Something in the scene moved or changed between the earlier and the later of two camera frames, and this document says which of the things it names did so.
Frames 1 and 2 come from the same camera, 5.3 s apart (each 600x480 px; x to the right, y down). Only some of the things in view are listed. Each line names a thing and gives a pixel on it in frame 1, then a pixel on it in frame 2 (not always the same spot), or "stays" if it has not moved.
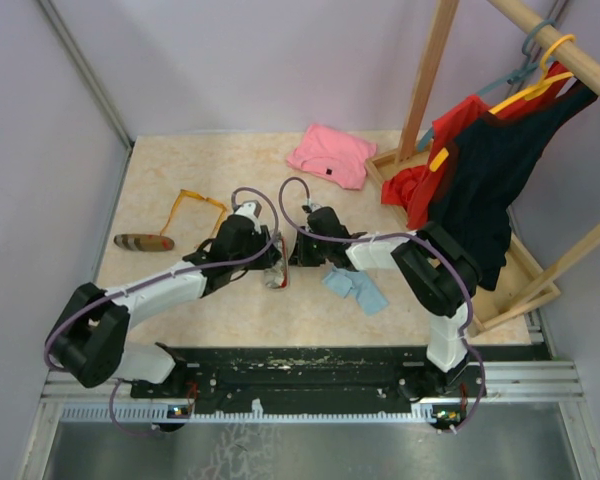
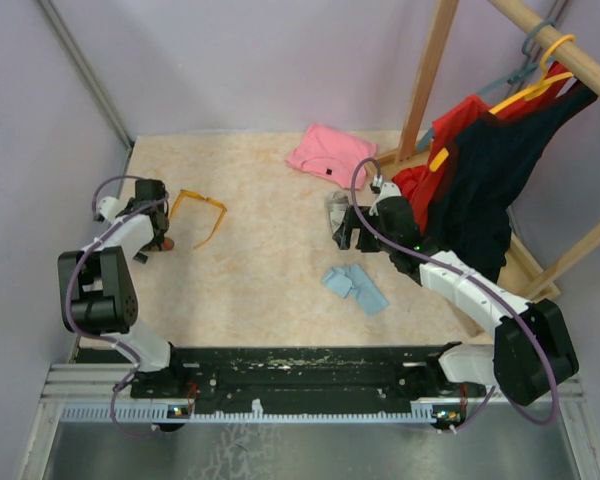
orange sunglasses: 199,196 stays
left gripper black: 267,260 to 130,206
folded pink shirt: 333,155 stays
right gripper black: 300,257 to 344,235
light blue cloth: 342,281 stays
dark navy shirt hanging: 489,157 stays
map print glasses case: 288,229 to 337,204
